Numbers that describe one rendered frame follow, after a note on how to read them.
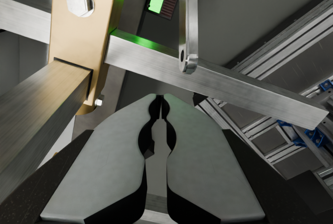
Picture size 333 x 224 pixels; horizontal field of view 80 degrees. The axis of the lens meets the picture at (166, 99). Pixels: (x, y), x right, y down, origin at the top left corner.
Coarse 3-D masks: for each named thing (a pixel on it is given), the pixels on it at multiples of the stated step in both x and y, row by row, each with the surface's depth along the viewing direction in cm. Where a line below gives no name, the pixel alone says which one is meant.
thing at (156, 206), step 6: (150, 198) 34; (156, 198) 35; (162, 198) 35; (150, 204) 33; (156, 204) 34; (162, 204) 34; (144, 210) 32; (150, 210) 32; (156, 210) 33; (162, 210) 33; (144, 216) 33; (150, 216) 33; (156, 216) 33; (162, 216) 33; (168, 216) 33; (156, 222) 34; (162, 222) 34; (168, 222) 34; (174, 222) 34
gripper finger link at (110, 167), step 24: (120, 120) 9; (144, 120) 9; (96, 144) 8; (120, 144) 8; (144, 144) 9; (72, 168) 7; (96, 168) 7; (120, 168) 7; (144, 168) 7; (72, 192) 6; (96, 192) 6; (120, 192) 6; (144, 192) 7; (48, 216) 6; (72, 216) 6; (96, 216) 6; (120, 216) 6
